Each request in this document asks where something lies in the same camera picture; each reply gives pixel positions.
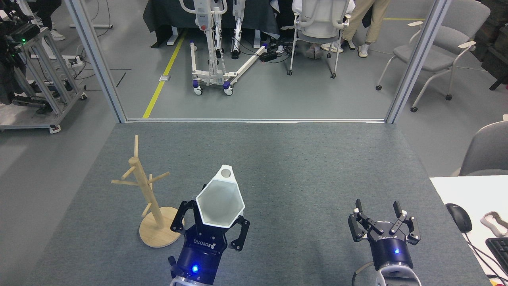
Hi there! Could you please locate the standing person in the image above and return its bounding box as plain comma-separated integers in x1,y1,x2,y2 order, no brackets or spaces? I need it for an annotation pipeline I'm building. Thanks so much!
341,0,392,58

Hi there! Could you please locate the black computer mouse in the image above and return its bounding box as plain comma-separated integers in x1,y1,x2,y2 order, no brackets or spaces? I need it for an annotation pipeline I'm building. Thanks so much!
445,203,473,234

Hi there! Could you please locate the grey chair backrest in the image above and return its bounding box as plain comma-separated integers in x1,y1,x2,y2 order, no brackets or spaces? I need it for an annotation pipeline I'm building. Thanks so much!
452,115,508,177

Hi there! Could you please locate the silver table edge rail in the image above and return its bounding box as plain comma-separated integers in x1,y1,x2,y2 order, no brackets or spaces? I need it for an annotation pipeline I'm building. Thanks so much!
126,118,387,124

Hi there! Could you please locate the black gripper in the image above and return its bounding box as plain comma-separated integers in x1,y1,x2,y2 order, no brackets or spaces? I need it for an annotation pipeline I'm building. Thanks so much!
348,199,421,271
170,199,251,285

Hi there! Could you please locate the aluminium frame cart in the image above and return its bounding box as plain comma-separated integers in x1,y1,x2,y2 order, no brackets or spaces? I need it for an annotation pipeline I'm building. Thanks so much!
0,11,88,134

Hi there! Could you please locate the wooden cup rack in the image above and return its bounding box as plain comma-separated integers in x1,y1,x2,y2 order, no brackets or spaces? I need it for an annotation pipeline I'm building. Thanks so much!
111,135,185,248

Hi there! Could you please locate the white power strip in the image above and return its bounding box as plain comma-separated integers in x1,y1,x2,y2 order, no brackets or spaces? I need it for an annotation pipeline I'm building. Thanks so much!
59,55,85,68

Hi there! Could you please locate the grey chair with armrests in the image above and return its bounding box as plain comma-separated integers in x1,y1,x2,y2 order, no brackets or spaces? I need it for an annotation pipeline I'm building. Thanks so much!
375,0,492,113

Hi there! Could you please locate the white desk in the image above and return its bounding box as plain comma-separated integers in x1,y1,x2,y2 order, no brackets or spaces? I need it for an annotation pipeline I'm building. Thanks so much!
429,175,508,286

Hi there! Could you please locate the white office chair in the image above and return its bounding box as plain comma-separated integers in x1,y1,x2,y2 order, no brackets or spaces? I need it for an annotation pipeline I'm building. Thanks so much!
287,0,352,79

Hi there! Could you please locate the white stand on wheels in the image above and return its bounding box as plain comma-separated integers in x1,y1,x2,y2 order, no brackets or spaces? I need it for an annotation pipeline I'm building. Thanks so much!
178,0,271,96

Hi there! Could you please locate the silver aluminium post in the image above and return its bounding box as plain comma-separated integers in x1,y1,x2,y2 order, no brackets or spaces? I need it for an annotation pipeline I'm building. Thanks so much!
63,0,128,124
385,0,453,125

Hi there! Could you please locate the white curved plastic object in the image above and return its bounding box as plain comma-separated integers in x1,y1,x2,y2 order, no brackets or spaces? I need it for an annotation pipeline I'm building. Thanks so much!
480,211,508,238

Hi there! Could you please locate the table with black cloth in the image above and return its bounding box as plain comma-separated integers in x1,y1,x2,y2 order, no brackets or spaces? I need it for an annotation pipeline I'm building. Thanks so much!
142,0,281,48

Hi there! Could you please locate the seated person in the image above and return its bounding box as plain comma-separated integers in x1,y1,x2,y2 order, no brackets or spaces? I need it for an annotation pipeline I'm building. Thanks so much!
292,0,354,60

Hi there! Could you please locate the person beside cart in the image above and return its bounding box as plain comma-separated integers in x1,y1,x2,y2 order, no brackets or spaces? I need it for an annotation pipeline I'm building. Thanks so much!
23,0,66,42

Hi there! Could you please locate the black keyboard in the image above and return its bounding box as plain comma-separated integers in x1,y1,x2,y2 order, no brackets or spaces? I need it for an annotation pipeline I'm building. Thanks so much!
485,237,508,275

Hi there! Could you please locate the black mouse cable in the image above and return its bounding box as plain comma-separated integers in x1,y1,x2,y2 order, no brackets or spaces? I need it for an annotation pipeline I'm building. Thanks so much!
463,231,508,281

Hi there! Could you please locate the white faceted cup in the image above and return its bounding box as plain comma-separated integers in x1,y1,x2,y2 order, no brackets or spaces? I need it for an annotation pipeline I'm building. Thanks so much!
195,164,246,229

